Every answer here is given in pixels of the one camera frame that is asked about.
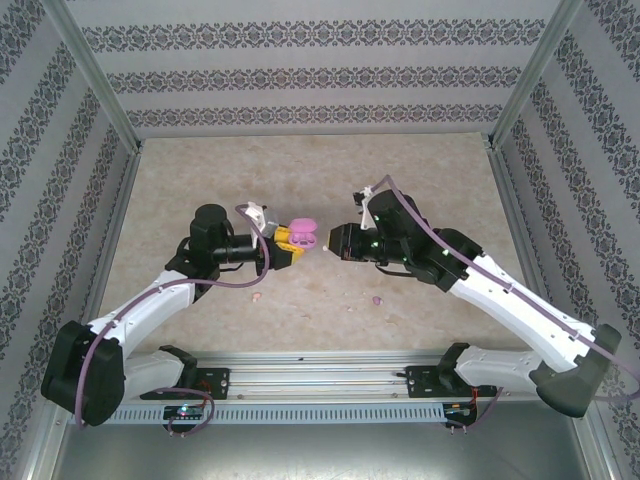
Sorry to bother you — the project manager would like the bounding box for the purple earbud charging case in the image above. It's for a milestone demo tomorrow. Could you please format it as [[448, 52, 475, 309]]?
[[289, 217, 320, 251]]

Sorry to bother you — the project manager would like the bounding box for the small circuit board green light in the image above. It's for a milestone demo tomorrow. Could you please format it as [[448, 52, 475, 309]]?
[[163, 405, 206, 420]]

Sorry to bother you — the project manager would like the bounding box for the grey metal sheet panel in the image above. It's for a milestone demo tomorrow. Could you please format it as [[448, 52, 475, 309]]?
[[29, 399, 619, 480]]

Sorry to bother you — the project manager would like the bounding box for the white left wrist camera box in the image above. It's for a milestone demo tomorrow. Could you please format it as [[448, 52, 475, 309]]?
[[242, 201, 280, 240]]

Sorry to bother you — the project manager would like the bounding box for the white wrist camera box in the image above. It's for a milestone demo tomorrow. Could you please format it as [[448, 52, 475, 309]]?
[[351, 183, 377, 232], [242, 201, 280, 240]]

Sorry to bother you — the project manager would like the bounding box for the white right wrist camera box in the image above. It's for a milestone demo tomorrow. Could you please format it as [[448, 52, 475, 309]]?
[[351, 183, 377, 232]]

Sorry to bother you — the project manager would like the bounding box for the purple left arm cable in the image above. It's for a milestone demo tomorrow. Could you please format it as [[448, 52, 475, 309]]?
[[73, 202, 274, 437]]

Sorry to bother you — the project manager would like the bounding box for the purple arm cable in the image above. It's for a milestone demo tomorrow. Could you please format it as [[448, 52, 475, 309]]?
[[372, 174, 640, 435], [73, 202, 274, 437]]

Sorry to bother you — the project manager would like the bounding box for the aluminium table side rail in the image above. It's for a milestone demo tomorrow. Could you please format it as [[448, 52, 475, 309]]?
[[487, 147, 564, 341], [82, 149, 145, 331]]

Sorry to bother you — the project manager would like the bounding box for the aluminium mounting rail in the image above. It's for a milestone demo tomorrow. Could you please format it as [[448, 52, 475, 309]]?
[[47, 349, 586, 404]]

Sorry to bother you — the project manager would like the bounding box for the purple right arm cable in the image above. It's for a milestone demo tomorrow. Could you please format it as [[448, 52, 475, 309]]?
[[372, 174, 640, 435]]

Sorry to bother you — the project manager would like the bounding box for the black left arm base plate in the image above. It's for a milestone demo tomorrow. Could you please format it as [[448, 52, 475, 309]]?
[[139, 367, 231, 401]]

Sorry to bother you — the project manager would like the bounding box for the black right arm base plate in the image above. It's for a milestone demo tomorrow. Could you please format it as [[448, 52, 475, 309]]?
[[405, 364, 504, 400]]

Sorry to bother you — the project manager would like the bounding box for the grey slotted cable duct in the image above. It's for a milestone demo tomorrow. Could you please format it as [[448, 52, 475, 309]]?
[[107, 402, 446, 427]]

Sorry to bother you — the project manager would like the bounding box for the aluminium frame post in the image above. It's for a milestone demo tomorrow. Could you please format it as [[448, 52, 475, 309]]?
[[487, 0, 586, 149], [39, 0, 145, 152]]

